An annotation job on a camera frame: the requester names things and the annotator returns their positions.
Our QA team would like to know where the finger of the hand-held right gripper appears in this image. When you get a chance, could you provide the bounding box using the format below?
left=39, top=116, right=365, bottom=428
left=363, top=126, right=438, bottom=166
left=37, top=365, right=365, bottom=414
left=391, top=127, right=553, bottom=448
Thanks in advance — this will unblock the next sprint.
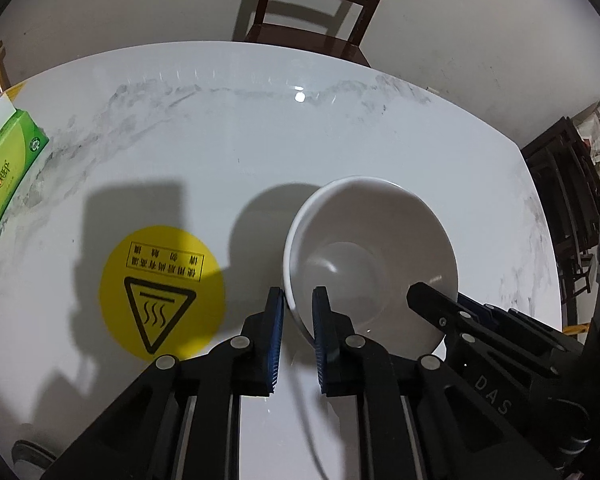
left=457, top=292, right=587, bottom=377
left=406, top=282, right=588, bottom=451

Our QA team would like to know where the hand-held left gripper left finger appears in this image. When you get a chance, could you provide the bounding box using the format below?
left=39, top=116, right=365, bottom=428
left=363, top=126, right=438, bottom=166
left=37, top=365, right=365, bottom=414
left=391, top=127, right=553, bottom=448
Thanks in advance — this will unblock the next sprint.
left=40, top=286, right=286, bottom=480

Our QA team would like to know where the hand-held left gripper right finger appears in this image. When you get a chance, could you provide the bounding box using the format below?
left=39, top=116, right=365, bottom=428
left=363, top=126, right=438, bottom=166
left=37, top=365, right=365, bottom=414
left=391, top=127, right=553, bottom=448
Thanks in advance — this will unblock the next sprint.
left=311, top=286, right=563, bottom=480

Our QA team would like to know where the plain white bowl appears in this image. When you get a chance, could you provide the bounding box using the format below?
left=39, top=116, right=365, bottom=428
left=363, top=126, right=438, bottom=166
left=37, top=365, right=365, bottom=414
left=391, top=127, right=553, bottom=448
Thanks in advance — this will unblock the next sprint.
left=282, top=175, right=458, bottom=480

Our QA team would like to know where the dark wooden furniture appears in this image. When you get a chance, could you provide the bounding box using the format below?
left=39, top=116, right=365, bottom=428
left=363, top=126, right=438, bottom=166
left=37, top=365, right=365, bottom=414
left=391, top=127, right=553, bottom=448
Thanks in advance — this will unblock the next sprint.
left=522, top=116, right=600, bottom=321

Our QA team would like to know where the round yellow warning sticker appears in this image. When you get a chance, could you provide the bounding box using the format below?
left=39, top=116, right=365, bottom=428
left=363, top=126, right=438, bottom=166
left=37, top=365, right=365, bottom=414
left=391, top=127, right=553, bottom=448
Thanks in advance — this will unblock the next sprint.
left=98, top=226, right=227, bottom=361

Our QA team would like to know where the dark wooden chair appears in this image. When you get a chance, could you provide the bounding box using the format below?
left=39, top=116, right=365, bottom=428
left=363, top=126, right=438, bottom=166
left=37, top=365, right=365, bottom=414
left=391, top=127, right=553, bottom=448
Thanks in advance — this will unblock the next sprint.
left=242, top=0, right=401, bottom=67

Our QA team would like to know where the green tissue box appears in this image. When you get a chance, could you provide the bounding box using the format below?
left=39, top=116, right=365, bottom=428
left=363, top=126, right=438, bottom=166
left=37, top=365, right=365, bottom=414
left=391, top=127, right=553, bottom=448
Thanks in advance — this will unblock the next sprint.
left=0, top=94, right=50, bottom=241

